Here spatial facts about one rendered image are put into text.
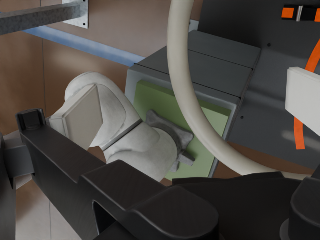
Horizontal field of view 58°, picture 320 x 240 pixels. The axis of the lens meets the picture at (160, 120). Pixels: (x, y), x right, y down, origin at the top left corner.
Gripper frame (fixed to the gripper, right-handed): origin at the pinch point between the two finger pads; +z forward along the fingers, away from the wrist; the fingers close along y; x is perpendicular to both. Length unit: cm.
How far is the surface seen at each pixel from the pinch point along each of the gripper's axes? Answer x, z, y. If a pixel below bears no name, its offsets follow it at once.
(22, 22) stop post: 9, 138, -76
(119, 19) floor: 6, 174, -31
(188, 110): -8.2, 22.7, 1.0
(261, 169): -19.3, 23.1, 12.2
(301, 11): 2, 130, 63
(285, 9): 3, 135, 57
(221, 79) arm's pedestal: -19, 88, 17
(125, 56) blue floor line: -18, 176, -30
